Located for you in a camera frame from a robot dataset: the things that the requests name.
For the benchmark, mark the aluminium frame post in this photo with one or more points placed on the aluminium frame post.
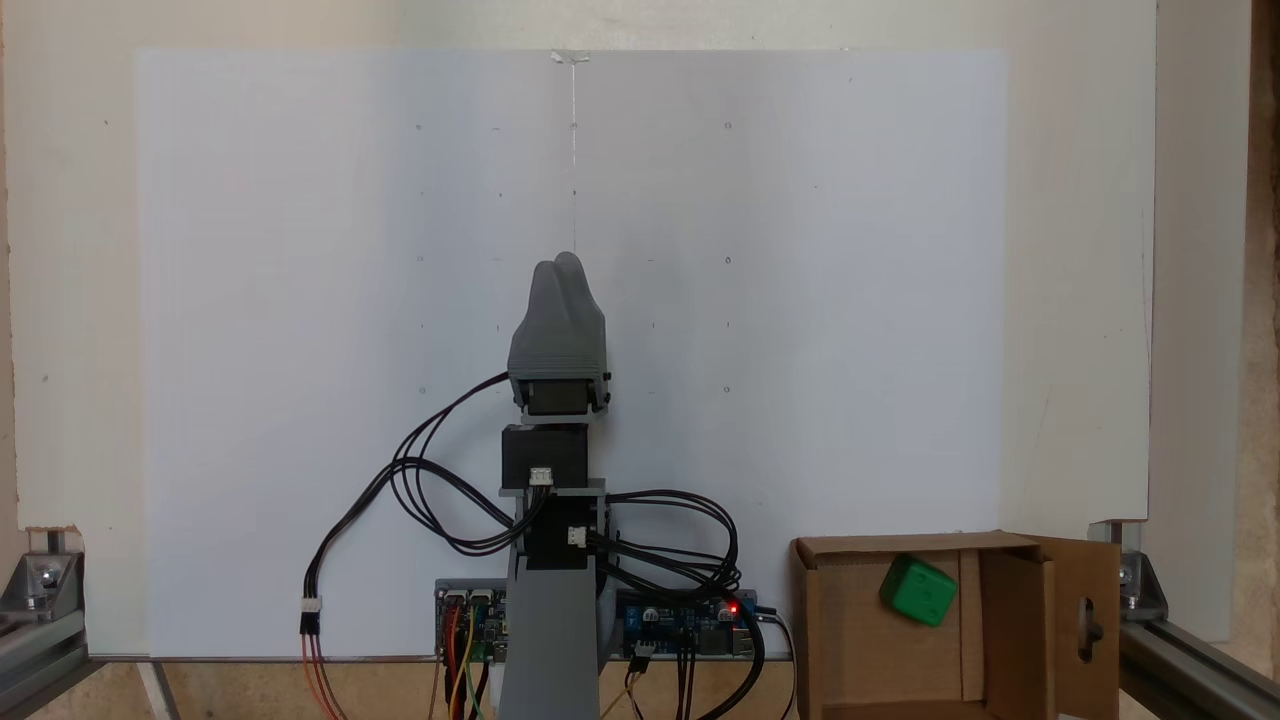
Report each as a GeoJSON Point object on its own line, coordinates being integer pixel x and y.
{"type": "Point", "coordinates": [1190, 670]}
{"type": "Point", "coordinates": [35, 655]}

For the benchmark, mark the metal corner bracket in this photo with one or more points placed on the metal corner bracket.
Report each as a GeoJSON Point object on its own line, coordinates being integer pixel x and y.
{"type": "Point", "coordinates": [40, 580]}
{"type": "Point", "coordinates": [1140, 580]}

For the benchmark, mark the large white paper sheet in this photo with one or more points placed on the large white paper sheet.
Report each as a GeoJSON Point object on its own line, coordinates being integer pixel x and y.
{"type": "Point", "coordinates": [300, 250]}

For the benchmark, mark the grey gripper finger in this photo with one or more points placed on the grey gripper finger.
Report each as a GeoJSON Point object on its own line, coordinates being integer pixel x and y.
{"type": "Point", "coordinates": [535, 335]}
{"type": "Point", "coordinates": [583, 335]}

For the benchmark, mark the green dice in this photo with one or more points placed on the green dice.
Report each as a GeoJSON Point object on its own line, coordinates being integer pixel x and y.
{"type": "Point", "coordinates": [918, 592]}

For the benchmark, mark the clear tape piece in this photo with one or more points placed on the clear tape piece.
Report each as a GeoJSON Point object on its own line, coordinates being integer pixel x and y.
{"type": "Point", "coordinates": [570, 57]}

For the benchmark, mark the open cardboard box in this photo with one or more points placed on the open cardboard box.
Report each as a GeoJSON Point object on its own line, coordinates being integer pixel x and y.
{"type": "Point", "coordinates": [860, 640]}

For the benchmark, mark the blue circuit board red LED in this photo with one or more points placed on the blue circuit board red LED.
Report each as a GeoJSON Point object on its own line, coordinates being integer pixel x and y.
{"type": "Point", "coordinates": [665, 625]}

